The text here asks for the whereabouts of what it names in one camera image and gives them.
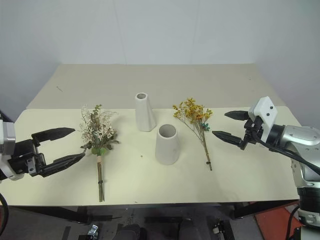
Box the cream table mat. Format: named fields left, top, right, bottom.
left=10, top=105, right=301, bottom=207

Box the tall narrow white vase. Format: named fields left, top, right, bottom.
left=134, top=92, right=157, bottom=133

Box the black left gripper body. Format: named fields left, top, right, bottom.
left=7, top=138, right=48, bottom=177

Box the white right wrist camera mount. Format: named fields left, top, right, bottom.
left=248, top=96, right=279, bottom=146

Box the black table frame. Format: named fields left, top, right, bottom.
left=7, top=199, right=299, bottom=226

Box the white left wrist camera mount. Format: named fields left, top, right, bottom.
left=0, top=149, right=25, bottom=182

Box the white green dried bouquet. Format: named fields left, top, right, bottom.
left=79, top=103, right=121, bottom=203

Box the wide white vase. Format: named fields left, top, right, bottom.
left=154, top=123, right=182, bottom=166

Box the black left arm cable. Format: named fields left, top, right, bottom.
left=0, top=191, right=10, bottom=240

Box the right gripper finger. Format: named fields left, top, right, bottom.
left=211, top=130, right=248, bottom=151
left=224, top=110, right=250, bottom=122

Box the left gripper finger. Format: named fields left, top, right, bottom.
left=31, top=127, right=76, bottom=144
left=41, top=152, right=86, bottom=177

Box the silver caster wheel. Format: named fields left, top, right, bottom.
left=211, top=219, right=225, bottom=236
left=87, top=224, right=99, bottom=237

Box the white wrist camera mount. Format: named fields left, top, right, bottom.
left=0, top=149, right=25, bottom=182
left=248, top=96, right=279, bottom=146

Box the red floor mat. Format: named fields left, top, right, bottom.
left=253, top=199, right=305, bottom=240

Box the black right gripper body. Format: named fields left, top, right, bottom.
left=240, top=114, right=265, bottom=146

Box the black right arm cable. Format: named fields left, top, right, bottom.
left=251, top=129, right=320, bottom=176

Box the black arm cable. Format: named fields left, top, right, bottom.
left=251, top=129, right=320, bottom=176
left=0, top=191, right=10, bottom=240

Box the yellow dried flower bouquet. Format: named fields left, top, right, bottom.
left=172, top=97, right=214, bottom=172

